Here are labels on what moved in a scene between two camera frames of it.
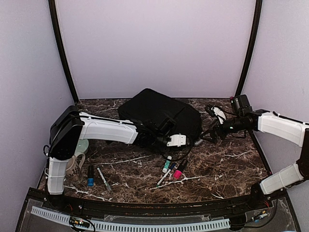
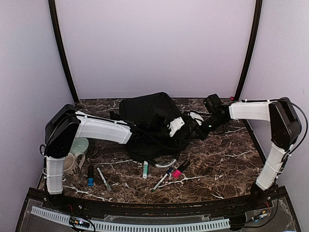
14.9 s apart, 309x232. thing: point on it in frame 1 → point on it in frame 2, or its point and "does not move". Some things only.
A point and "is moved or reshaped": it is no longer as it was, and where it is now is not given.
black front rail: x=83 y=204 does not move
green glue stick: x=167 y=164 → x=145 y=169
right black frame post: x=256 y=33 does not move
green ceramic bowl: x=82 y=146 does not move
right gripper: x=215 y=135 → x=202 y=135
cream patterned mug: x=72 y=167 does not move
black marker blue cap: x=91 y=177 does not move
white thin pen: x=105 y=183 does not move
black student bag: x=169 y=117 is moved or reshaped
